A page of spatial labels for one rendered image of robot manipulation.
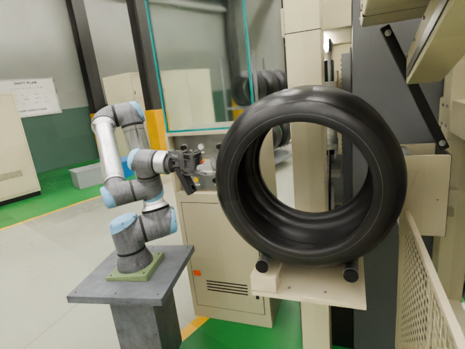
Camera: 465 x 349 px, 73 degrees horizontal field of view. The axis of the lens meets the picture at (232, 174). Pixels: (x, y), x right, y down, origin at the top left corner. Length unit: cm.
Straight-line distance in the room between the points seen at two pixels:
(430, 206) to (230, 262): 118
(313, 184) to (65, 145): 811
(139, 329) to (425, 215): 148
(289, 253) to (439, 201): 57
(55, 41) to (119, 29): 182
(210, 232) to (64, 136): 737
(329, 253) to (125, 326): 128
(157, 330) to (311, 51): 153
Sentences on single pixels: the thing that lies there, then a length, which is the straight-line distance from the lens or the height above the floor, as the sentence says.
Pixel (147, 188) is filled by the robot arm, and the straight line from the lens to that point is 129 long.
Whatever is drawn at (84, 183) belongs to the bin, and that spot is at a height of 8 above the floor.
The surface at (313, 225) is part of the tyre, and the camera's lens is 128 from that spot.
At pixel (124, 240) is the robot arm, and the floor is 80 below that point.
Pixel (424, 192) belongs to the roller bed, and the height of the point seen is 107.
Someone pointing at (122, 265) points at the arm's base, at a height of 67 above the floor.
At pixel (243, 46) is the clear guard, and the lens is 170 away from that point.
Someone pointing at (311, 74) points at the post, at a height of 150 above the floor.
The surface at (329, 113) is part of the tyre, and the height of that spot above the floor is 140.
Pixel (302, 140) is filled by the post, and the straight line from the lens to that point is 129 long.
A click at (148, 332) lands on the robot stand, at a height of 29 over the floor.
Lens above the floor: 149
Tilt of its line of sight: 16 degrees down
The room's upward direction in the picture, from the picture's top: 6 degrees counter-clockwise
